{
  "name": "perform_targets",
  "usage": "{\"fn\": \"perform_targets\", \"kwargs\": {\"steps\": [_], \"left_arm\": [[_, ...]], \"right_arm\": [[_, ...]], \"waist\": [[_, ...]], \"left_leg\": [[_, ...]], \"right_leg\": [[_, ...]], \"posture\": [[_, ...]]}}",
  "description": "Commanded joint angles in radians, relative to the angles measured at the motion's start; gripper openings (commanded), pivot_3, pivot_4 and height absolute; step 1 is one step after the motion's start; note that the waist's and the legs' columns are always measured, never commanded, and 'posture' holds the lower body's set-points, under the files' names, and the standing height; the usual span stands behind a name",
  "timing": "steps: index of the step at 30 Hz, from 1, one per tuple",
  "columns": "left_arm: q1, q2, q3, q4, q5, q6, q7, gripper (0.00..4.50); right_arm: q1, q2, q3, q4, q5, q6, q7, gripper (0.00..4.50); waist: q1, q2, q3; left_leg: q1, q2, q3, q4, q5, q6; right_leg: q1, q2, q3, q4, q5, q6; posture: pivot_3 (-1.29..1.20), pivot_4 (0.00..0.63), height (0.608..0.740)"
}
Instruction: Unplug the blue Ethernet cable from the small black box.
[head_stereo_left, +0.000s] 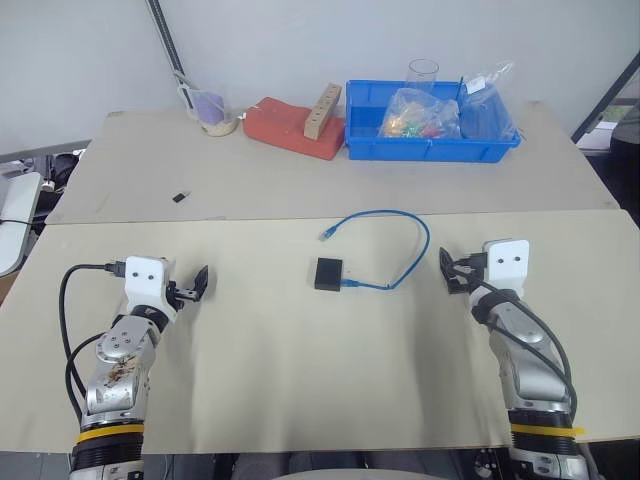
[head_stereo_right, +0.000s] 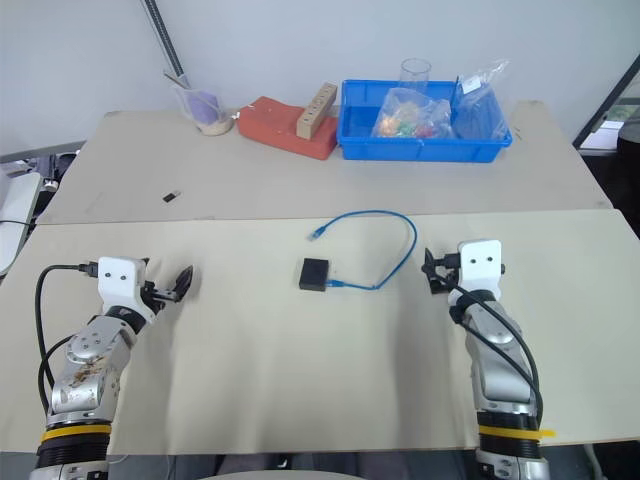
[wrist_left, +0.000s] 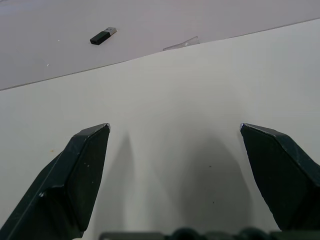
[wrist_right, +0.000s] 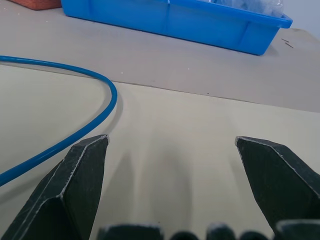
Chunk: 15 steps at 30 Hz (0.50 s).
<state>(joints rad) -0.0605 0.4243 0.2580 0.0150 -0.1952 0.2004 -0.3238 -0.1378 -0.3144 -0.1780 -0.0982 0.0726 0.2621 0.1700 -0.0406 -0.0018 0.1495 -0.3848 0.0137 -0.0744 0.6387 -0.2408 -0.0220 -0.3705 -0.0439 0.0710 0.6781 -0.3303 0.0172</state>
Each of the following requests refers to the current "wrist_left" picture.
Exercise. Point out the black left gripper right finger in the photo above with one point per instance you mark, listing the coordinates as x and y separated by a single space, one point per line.
287 180

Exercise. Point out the black USB dongle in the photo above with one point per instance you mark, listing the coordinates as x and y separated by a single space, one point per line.
103 35

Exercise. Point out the clear adhesive tape strip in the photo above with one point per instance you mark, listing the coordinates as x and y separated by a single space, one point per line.
182 44

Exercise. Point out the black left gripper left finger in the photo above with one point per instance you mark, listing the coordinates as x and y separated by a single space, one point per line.
62 185

